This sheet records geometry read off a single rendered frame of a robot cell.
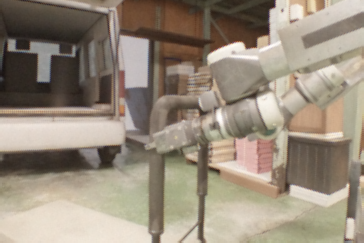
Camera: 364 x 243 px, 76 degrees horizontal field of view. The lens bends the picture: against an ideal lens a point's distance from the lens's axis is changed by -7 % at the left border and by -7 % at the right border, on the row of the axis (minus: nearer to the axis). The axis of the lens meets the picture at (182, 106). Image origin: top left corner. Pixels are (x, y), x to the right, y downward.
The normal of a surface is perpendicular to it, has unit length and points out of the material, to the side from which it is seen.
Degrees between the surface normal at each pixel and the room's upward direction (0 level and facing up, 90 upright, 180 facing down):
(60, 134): 88
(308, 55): 98
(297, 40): 98
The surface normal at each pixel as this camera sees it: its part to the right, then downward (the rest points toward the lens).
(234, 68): -0.49, 0.24
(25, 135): 0.51, 0.00
